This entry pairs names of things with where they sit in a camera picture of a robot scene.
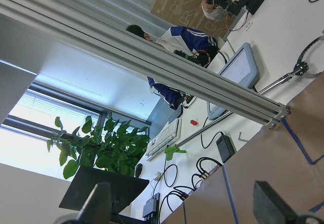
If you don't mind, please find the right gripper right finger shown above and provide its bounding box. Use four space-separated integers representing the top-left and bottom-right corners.
253 181 297 223

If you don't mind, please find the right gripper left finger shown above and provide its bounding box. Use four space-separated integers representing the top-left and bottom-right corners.
76 182 112 223

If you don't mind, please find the black monitor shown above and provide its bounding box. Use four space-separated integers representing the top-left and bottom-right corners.
59 166 149 213

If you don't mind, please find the green potted plant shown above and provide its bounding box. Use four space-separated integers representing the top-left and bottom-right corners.
47 115 150 179

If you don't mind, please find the black power adapter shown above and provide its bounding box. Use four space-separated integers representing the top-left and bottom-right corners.
216 135 235 163

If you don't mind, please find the green plastic clamp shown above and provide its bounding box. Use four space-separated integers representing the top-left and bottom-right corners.
164 145 187 161

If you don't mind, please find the white keyboard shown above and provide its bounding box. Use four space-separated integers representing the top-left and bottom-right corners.
145 118 182 161

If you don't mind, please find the seated person blue jacket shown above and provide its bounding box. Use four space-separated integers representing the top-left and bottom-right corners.
126 24 220 110

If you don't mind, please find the cardboard box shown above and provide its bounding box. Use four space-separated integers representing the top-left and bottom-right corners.
151 0 235 37

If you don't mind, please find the aluminium frame post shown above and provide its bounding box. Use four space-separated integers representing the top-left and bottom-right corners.
1 0 290 127

